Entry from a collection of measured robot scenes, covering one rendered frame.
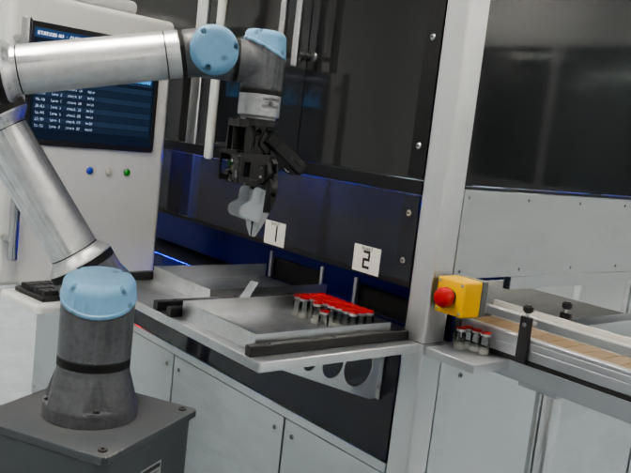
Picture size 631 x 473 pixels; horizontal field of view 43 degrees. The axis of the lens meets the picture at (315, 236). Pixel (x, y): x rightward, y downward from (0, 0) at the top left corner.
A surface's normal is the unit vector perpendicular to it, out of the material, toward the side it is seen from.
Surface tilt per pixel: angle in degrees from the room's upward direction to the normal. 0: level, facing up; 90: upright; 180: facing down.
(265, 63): 90
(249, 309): 90
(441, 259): 90
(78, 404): 72
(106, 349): 90
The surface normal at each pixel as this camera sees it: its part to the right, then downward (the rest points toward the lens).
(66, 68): 0.21, 0.29
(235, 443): -0.77, 0.00
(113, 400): 0.68, -0.14
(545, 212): 0.63, 0.17
